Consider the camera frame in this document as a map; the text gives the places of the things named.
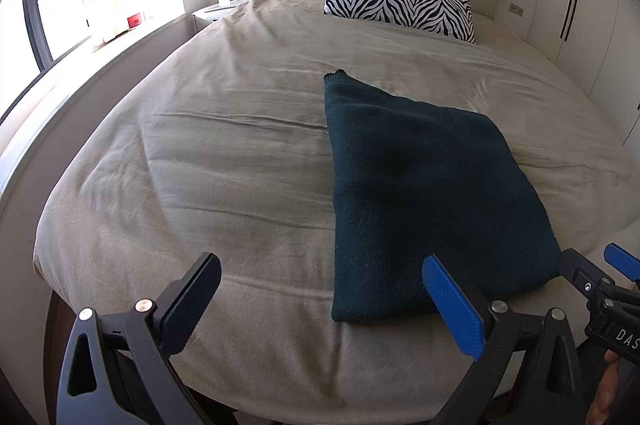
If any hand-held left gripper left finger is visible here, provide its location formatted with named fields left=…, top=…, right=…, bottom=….
left=56, top=252, right=223, bottom=425

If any person's right hand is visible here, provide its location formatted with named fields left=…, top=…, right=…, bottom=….
left=586, top=349, right=627, bottom=425

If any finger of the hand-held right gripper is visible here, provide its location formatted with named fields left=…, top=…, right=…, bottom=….
left=559, top=247, right=617, bottom=302
left=603, top=243, right=640, bottom=292

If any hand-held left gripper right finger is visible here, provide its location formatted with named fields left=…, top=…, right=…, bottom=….
left=421, top=254, right=583, bottom=425

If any dark teal knit sweater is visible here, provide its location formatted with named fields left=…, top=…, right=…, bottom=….
left=323, top=68, right=563, bottom=323

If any white nightstand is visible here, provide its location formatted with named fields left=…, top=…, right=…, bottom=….
left=192, top=0, right=251, bottom=32

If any bed with beige sheet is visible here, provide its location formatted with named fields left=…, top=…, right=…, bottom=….
left=32, top=0, right=640, bottom=425

